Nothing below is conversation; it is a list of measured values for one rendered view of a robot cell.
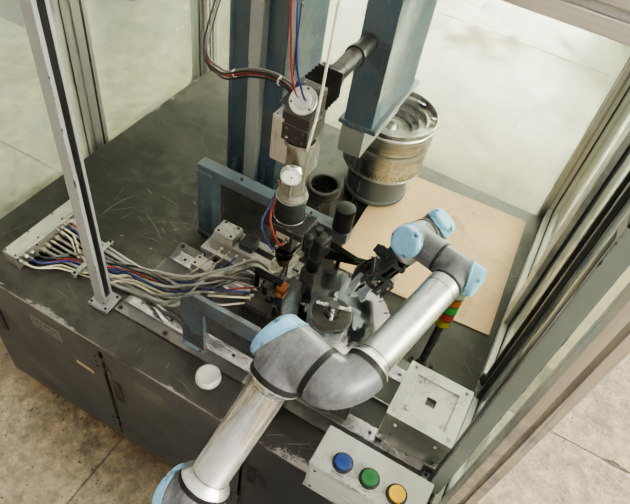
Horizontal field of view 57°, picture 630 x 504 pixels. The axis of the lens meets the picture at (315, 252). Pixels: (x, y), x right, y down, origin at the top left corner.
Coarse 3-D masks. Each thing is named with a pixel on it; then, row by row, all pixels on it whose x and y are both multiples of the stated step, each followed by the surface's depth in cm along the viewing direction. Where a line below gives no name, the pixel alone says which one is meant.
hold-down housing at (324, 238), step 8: (312, 232) 136; (320, 232) 134; (304, 240) 136; (320, 240) 134; (328, 240) 135; (304, 248) 138; (312, 248) 136; (320, 248) 134; (328, 248) 138; (312, 256) 138; (320, 256) 136; (312, 264) 141; (304, 272) 144; (312, 272) 143; (320, 272) 145; (304, 280) 146; (312, 280) 144; (312, 288) 147
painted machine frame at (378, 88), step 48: (240, 0) 168; (288, 0) 159; (384, 0) 128; (432, 0) 150; (240, 48) 179; (288, 48) 170; (384, 48) 135; (240, 96) 191; (288, 96) 127; (384, 96) 153; (240, 144) 205; (240, 192) 176; (336, 240) 168
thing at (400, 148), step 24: (408, 96) 208; (408, 120) 206; (432, 120) 200; (384, 144) 191; (408, 144) 191; (360, 168) 203; (384, 168) 199; (408, 168) 201; (360, 192) 215; (384, 192) 212
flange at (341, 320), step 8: (344, 304) 160; (312, 312) 157; (320, 312) 157; (328, 312) 155; (344, 312) 158; (320, 320) 155; (328, 320) 155; (336, 320) 156; (344, 320) 156; (320, 328) 154; (328, 328) 154; (336, 328) 154; (344, 328) 155
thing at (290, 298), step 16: (288, 288) 162; (320, 288) 164; (336, 288) 164; (272, 304) 158; (288, 304) 158; (304, 304) 159; (352, 304) 161; (368, 304) 162; (384, 304) 163; (272, 320) 154; (304, 320) 156; (352, 320) 158; (368, 320) 158; (384, 320) 159; (336, 336) 154; (352, 336) 154; (368, 336) 155
